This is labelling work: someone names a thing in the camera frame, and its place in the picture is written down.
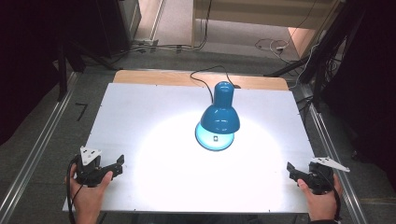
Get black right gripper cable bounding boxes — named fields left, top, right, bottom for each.
left=320, top=169, right=343, bottom=222

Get person's left hand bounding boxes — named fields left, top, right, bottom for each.
left=64, top=163, right=115, bottom=224

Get blue desk lamp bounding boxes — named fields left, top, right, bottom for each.
left=194, top=80, right=241, bottom=152

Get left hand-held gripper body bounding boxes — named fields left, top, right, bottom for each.
left=74, top=146, right=110, bottom=189

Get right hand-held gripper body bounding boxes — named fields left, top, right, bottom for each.
left=305, top=156, right=351, bottom=196

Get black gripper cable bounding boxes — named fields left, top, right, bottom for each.
left=65, top=154, right=84, bottom=224
left=320, top=169, right=343, bottom=222

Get person's right hand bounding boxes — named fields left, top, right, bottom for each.
left=296, top=173, right=344, bottom=222

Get black lamp cable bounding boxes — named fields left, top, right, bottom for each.
left=190, top=65, right=241, bottom=104

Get black metal stand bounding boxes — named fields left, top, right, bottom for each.
left=263, top=0, right=367, bottom=110
left=55, top=38, right=118, bottom=103

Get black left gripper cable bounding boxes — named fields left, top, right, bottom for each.
left=65, top=154, right=84, bottom=224

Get grey floor cables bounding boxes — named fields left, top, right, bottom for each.
left=110, top=38, right=202, bottom=60

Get light wooden furniture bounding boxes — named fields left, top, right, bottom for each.
left=191, top=0, right=345, bottom=59

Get white floor cable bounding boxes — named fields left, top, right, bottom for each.
left=254, top=36, right=291, bottom=56

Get aluminium floor rail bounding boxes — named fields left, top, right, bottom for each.
left=301, top=85, right=369, bottom=224
left=0, top=72, right=79, bottom=224

